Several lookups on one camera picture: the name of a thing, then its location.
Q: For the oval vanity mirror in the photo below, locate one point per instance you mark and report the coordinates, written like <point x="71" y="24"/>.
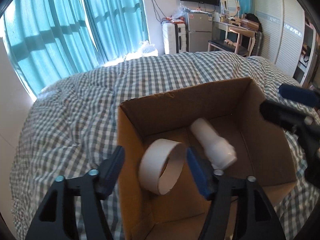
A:
<point x="230" y="8"/>

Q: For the white suitcase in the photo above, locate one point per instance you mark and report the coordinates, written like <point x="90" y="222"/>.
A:
<point x="174" y="38"/>

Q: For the left teal curtain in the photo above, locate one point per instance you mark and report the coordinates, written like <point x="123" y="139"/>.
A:
<point x="48" y="40"/>

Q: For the clear plastic bag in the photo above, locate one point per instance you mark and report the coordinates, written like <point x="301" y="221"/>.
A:
<point x="146" y="49"/>

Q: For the white tape roll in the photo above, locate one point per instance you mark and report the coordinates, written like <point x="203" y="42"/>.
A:
<point x="161" y="166"/>

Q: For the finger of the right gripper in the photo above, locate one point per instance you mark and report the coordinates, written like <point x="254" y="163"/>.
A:
<point x="300" y="95"/>
<point x="287" y="118"/>

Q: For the white louvered wardrobe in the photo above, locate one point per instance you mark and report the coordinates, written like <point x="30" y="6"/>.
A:
<point x="290" y="39"/>

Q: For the white dressing table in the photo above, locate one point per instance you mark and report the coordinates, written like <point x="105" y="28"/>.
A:
<point x="227" y="31"/>

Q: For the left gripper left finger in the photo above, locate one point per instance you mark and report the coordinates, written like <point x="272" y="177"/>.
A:
<point x="56" y="217"/>

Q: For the middle teal curtain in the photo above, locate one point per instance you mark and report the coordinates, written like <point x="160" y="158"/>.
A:
<point x="118" y="26"/>

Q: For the checkered bed duvet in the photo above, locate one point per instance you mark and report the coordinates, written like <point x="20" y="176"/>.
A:
<point x="71" y="128"/>

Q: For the black bag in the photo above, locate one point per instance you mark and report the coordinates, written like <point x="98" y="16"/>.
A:
<point x="251" y="17"/>

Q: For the open cardboard box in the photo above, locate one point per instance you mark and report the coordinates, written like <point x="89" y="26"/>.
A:
<point x="232" y="108"/>

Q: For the black bench stool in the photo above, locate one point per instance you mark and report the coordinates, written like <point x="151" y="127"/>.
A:
<point x="222" y="45"/>

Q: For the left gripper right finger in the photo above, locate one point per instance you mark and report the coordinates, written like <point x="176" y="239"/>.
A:
<point x="255" y="215"/>

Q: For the silver mini fridge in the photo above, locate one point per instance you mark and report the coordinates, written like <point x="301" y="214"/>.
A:
<point x="199" y="31"/>

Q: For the wooden chair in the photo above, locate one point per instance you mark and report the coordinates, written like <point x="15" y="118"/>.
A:
<point x="242" y="40"/>

